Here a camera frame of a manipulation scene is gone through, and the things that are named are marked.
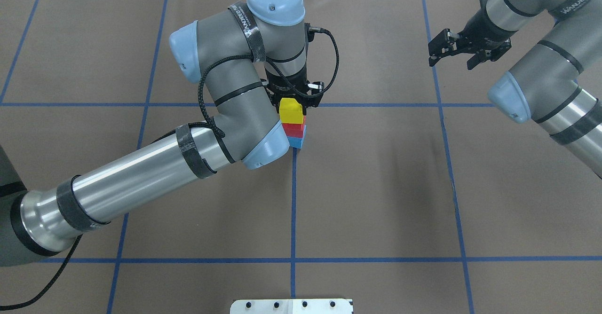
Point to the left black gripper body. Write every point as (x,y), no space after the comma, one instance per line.
(285,85)

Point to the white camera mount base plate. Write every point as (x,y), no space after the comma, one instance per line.
(293,306)

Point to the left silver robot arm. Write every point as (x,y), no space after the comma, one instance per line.
(197,100)

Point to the yellow cube block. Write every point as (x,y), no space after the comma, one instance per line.
(290,111)

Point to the red cube block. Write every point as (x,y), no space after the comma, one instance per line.
(295,130)

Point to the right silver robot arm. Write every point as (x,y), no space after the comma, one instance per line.
(542,85)

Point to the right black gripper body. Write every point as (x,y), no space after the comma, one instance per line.
(482,28)

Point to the blue cube block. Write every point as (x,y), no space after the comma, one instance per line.
(296,139)

